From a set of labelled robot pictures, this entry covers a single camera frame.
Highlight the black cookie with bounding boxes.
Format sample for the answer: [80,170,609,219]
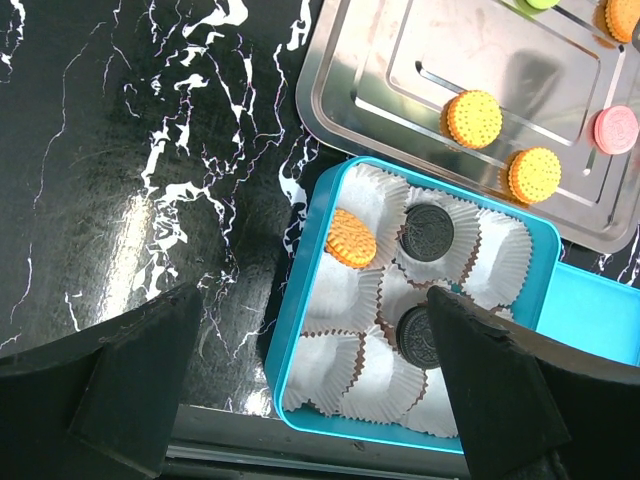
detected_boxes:
[400,204,454,262]
[395,305,440,370]

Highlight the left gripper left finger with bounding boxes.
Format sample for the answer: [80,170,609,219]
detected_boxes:
[1,284,202,479]

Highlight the orange cookie bottom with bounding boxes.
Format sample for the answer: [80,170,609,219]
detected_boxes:
[507,147,562,205]

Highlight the green cookie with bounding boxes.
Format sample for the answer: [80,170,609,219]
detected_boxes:
[516,0,560,13]

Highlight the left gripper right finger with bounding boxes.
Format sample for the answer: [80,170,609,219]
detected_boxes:
[427,287,639,479]

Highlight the blue cookie tin box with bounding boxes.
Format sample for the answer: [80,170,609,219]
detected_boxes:
[265,157,561,454]

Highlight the white paper cupcake liners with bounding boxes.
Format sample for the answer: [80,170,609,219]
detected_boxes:
[282,163,533,438]

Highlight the orange cookie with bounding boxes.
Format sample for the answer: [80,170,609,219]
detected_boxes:
[440,90,503,150]
[325,209,377,269]
[507,147,562,205]
[605,0,640,43]

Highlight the black cookie bottom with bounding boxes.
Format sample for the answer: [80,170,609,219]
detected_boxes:
[395,305,440,370]

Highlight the blue tin lid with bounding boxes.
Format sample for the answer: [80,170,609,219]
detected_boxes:
[536,263,640,366]

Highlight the steel baking tray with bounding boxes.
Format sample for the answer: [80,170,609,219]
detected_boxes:
[296,0,639,253]

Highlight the pink cookie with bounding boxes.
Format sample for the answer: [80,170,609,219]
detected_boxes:
[594,105,639,155]

